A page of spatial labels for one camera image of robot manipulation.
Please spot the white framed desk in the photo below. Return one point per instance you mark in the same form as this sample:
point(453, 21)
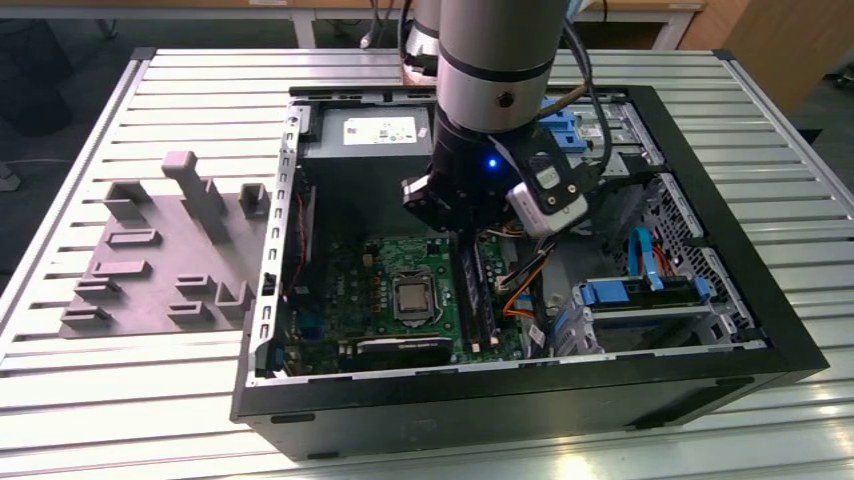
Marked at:
point(676, 30)

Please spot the blue plastic drive carrier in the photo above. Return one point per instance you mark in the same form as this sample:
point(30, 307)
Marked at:
point(568, 142)

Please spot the hard disk in blue carrier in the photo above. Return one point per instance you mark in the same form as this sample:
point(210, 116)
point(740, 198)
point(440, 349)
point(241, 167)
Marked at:
point(604, 292)

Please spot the grey parts rack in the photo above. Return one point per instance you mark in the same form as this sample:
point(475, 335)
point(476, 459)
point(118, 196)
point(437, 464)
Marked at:
point(174, 250)

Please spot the silver CPU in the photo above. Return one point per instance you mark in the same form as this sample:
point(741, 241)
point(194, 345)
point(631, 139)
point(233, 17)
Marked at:
point(414, 298)

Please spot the CPU socket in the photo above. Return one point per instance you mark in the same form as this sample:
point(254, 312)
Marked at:
point(414, 316)

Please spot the black graphics card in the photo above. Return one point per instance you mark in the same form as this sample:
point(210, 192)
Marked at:
point(401, 351)

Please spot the grey power supply unit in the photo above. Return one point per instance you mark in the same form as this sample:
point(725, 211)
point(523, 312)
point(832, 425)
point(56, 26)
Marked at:
point(361, 190)

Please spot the green motherboard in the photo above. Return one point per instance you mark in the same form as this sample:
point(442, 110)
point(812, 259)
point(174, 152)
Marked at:
point(354, 260)

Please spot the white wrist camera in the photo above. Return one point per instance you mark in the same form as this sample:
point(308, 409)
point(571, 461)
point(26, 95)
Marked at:
point(548, 220)

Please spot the wooden cabinet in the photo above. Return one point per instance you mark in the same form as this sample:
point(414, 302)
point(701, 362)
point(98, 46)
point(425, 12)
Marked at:
point(768, 50)

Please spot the black chair base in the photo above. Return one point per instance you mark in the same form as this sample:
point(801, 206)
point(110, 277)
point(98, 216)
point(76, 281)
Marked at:
point(843, 80)

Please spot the black open PC case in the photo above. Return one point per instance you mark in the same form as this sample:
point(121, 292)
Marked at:
point(468, 415)

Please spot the metal drive cage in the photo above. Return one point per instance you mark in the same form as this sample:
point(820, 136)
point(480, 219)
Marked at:
point(631, 135)

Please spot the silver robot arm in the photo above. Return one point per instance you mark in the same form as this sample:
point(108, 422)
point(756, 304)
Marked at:
point(495, 60)

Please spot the black chair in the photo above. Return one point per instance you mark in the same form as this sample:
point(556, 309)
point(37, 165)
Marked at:
point(34, 75)

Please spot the metal disk bay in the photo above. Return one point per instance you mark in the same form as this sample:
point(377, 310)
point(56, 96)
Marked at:
point(655, 320)

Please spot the black RAM slot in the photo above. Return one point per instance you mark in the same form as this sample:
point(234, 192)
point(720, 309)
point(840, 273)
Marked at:
point(495, 340)
point(475, 345)

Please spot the grey stand foot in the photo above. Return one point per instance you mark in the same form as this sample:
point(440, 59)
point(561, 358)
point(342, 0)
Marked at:
point(7, 180)

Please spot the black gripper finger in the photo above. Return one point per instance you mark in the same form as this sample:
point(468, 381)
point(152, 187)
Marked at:
point(421, 200)

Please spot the blue port connector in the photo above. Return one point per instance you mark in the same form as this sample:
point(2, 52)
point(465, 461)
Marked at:
point(276, 357)

